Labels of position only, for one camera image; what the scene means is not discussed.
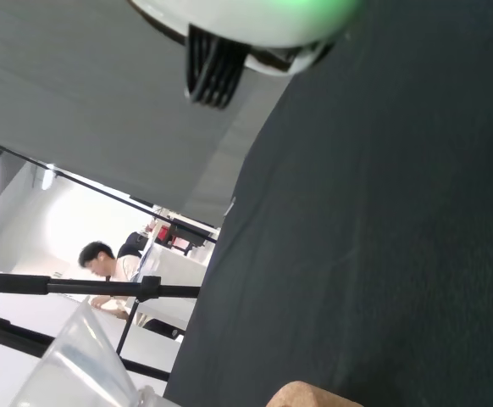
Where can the grey cloth clip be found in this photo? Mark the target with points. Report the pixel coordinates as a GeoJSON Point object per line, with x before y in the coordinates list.
{"type": "Point", "coordinates": [230, 207]}

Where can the black office chair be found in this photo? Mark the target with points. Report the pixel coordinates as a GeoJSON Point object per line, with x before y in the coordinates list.
{"type": "Point", "coordinates": [130, 246]}

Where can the thin black rail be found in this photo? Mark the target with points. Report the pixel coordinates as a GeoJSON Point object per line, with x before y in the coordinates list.
{"type": "Point", "coordinates": [102, 191]}

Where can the black tripod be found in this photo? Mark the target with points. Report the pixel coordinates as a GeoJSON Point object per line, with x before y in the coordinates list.
{"type": "Point", "coordinates": [18, 283]}

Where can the black bench cloth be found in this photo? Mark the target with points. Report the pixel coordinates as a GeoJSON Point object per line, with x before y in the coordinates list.
{"type": "Point", "coordinates": [356, 212]}

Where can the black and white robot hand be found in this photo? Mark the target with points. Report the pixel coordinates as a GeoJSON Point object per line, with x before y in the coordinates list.
{"type": "Point", "coordinates": [250, 21]}

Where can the person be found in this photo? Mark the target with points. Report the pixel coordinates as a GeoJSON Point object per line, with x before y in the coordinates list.
{"type": "Point", "coordinates": [98, 256]}

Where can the clear plastic funnel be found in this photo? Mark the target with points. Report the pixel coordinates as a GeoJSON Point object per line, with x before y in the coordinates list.
{"type": "Point", "coordinates": [81, 360]}

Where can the small round-bottom glass flask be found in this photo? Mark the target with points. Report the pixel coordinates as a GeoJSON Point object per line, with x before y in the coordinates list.
{"type": "Point", "coordinates": [149, 398]}

